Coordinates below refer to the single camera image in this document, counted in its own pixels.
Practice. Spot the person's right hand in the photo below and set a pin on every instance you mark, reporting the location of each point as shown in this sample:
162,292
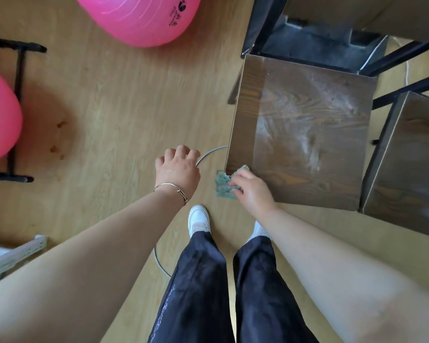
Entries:
253,194

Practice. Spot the person's left hand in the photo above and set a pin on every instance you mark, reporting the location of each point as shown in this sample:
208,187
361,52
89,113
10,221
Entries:
177,173

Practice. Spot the person's right thumb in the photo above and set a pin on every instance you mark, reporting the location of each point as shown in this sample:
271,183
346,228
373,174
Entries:
235,187

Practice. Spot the person's left fingers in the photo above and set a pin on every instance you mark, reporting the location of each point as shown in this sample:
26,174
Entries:
181,152

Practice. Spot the green cleaning cloth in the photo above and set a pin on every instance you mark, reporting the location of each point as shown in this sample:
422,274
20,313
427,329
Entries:
221,185

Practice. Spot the person's right forearm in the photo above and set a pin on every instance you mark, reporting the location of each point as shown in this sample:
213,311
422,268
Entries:
343,275

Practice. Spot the person's left forearm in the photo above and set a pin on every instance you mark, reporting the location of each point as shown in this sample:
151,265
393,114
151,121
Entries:
85,260

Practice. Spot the person's left white shoe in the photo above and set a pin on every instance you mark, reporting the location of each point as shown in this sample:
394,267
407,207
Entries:
199,217

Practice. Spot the person's white shoe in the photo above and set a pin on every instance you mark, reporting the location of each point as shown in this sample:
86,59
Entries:
199,217
259,232

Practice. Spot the person's right white shoe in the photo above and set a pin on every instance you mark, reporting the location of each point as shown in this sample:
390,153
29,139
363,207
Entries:
259,232

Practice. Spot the dusty brown wooden stool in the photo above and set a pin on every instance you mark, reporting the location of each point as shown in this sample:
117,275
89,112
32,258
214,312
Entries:
307,139

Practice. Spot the person's black trousers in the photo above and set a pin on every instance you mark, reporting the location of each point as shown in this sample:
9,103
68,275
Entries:
200,300

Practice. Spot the pink exercise ball with print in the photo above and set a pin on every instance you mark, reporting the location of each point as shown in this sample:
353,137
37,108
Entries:
139,17

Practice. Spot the dark grey mat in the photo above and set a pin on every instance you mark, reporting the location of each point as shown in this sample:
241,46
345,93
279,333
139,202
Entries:
307,42

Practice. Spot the black metal stand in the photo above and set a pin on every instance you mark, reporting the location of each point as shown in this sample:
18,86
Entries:
19,74

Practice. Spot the plain pink exercise ball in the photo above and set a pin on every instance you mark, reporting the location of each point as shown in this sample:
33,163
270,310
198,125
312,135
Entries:
0,117

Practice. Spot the white plastic rack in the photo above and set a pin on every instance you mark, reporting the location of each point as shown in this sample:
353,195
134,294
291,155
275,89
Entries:
10,258

